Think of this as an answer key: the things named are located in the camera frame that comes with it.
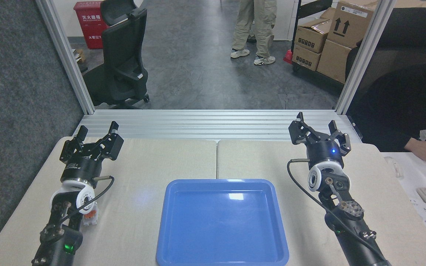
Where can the black padded office chair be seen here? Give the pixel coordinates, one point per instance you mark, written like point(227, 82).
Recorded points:
point(412, 27)

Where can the silver aluminium post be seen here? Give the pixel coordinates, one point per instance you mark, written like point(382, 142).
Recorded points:
point(364, 55)
point(67, 55)

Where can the flat cardboard box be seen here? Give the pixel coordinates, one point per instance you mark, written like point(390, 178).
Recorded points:
point(328, 13)

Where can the grey felt partition panel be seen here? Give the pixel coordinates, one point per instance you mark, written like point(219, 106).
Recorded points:
point(17, 111)

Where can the white cabinet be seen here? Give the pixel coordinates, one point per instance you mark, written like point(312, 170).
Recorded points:
point(285, 22)

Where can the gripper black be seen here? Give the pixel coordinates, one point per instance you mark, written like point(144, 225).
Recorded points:
point(83, 168)
point(324, 151)

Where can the small printed cardboard box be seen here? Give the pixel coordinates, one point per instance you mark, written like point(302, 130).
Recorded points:
point(305, 58)

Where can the standing person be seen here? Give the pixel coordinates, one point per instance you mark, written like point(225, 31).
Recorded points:
point(261, 26)

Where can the black red platform cart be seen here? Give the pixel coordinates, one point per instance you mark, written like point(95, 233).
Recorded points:
point(290, 57)

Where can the silver aluminium rail bed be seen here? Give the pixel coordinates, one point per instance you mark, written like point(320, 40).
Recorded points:
point(213, 123)

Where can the blue plastic tray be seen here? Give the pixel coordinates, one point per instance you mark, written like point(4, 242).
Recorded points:
point(222, 225)

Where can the white orange switch part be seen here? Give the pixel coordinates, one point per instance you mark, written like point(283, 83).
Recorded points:
point(91, 218)

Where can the small brown box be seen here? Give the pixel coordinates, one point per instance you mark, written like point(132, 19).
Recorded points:
point(79, 55)

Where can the white power strip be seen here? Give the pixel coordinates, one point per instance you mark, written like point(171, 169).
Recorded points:
point(425, 216)

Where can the red fire equipment box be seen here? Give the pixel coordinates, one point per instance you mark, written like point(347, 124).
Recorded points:
point(89, 26)

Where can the seated person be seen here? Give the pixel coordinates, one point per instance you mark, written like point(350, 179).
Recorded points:
point(401, 107)

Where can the plain cardboard box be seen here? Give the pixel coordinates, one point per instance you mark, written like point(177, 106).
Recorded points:
point(333, 61)

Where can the large cardboard box with arrows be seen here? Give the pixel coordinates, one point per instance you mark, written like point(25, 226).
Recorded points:
point(350, 24)

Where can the white desk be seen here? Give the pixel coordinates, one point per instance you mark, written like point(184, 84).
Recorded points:
point(416, 177)

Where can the open cardboard box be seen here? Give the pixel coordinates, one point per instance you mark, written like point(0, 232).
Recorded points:
point(311, 37)

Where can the black mesh office chair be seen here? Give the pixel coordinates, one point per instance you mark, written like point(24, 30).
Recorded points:
point(122, 51)

